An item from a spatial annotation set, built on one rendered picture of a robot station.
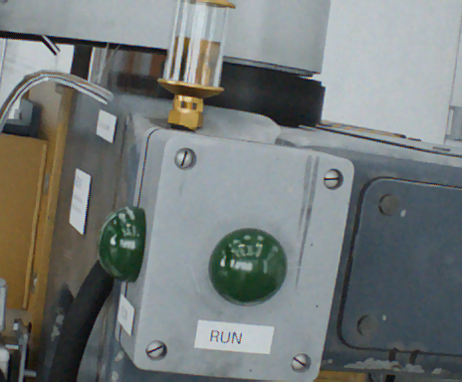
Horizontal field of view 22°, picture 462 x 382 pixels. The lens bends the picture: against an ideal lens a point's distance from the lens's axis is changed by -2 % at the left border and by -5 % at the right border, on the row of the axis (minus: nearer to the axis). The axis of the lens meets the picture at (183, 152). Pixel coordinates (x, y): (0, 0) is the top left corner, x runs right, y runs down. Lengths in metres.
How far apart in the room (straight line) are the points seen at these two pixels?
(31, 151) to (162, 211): 0.43
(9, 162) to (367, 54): 5.22
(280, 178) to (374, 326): 0.11
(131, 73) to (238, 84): 0.38
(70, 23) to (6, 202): 0.21
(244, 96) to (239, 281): 0.19
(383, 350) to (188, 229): 0.13
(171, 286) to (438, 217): 0.14
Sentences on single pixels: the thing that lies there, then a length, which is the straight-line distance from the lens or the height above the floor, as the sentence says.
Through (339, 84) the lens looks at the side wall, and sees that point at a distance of 6.00.
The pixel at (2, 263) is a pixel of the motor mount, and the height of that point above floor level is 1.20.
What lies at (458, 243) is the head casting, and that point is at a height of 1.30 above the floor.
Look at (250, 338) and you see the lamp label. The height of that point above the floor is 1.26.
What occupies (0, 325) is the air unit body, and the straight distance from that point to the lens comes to 0.72.
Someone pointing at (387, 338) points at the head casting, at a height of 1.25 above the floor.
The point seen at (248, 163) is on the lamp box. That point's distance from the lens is 0.46.
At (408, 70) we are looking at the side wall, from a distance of 6.13.
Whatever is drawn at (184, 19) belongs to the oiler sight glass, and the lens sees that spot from 0.53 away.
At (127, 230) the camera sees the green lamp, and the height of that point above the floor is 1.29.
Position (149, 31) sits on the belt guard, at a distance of 0.66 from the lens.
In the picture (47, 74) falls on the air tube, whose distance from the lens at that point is 0.60.
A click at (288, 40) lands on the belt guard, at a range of 0.63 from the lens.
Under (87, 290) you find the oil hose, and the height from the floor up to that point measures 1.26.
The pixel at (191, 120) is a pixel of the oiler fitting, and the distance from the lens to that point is 0.53.
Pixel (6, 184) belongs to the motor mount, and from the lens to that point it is 0.87.
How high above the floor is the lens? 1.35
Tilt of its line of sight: 3 degrees down
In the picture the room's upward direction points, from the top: 9 degrees clockwise
